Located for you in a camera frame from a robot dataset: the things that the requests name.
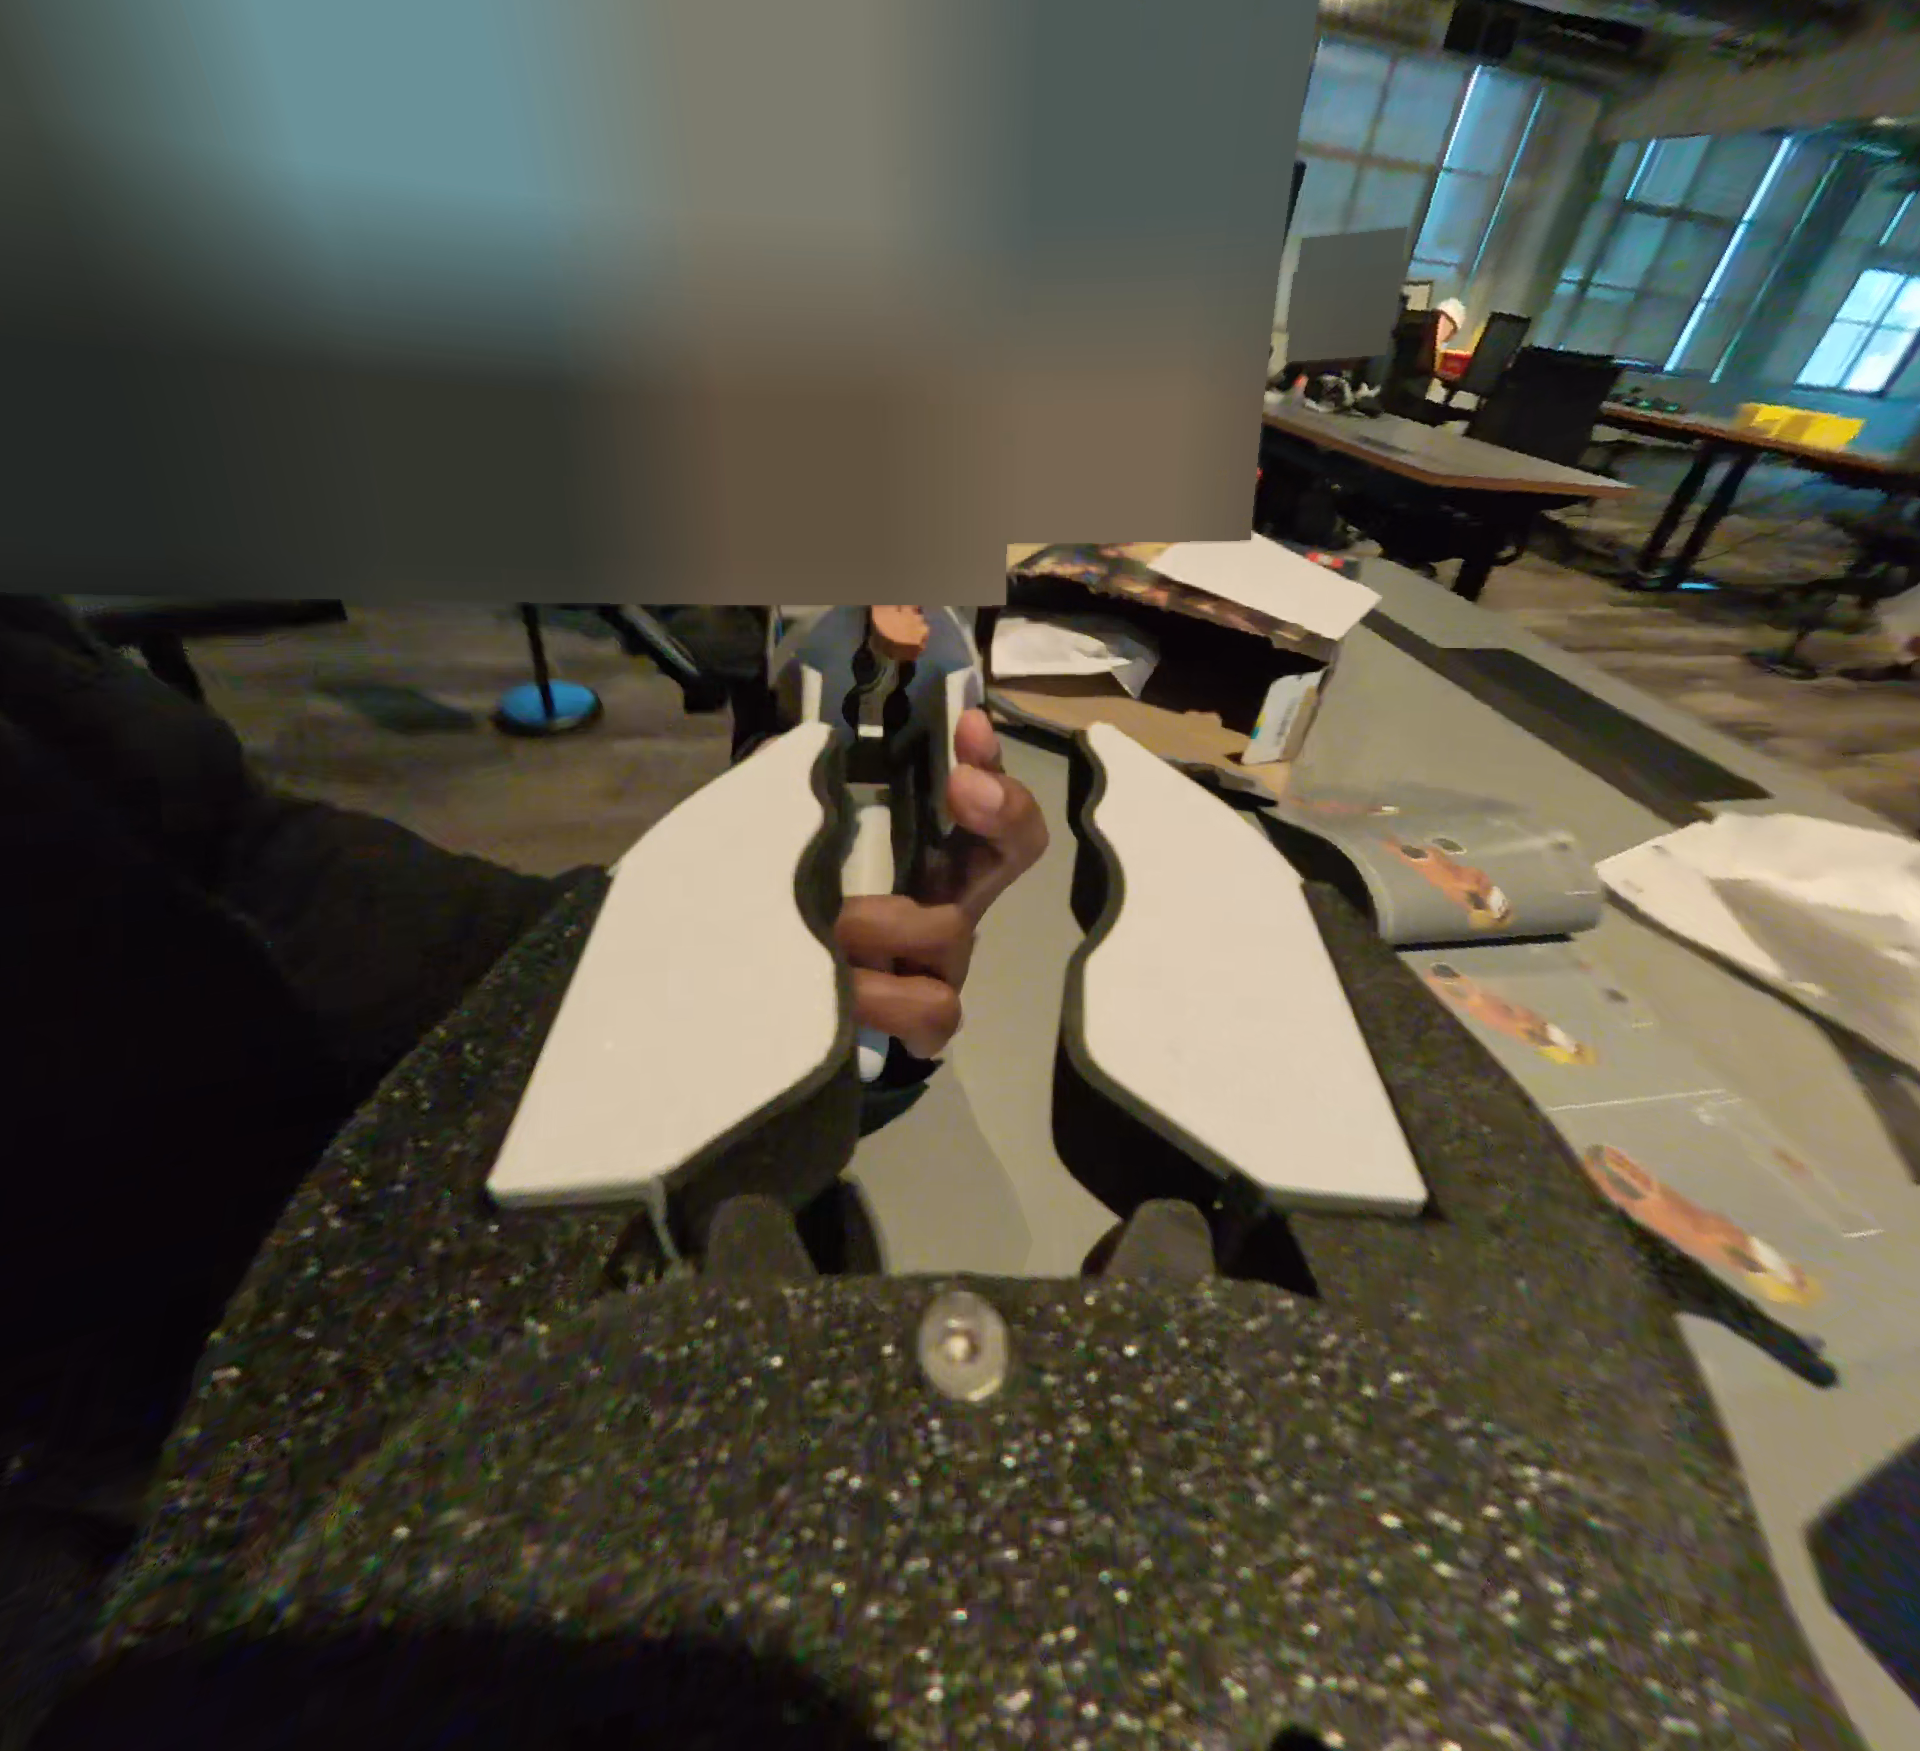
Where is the brick building instruction booklet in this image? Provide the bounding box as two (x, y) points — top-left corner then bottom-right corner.
(1275, 791), (1900, 1332)

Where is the open cardboard box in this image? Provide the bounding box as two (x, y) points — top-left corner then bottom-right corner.
(982, 538), (1384, 800)

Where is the person's left hand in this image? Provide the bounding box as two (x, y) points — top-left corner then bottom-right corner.
(829, 710), (1052, 1056)

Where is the black-legged background desk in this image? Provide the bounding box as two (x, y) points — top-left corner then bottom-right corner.
(1594, 398), (1920, 590)

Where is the blue round stand base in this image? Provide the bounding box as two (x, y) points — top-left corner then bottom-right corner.
(492, 604), (605, 738)

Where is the yellow bin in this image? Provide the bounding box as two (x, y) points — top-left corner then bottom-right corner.
(1735, 400), (1865, 450)

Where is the crumpled white paper in box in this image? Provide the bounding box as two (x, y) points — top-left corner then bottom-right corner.
(990, 613), (1160, 707)

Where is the tall black office chair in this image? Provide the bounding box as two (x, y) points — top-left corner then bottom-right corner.
(1461, 311), (1626, 468)

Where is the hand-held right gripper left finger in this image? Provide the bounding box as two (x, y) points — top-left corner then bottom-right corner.
(486, 722), (861, 1258)

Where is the torn white paper sheet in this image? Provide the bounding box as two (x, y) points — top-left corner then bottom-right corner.
(1593, 813), (1920, 1081)

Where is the small white carton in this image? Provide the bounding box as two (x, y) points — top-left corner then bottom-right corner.
(1249, 666), (1331, 766)

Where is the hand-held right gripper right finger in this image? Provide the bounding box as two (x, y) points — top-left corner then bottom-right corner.
(1056, 722), (1429, 1216)

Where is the long wooden background desk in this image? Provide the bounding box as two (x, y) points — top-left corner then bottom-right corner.
(1257, 391), (1639, 600)

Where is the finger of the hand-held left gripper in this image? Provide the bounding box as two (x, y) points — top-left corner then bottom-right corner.
(775, 609), (870, 751)
(897, 609), (992, 826)

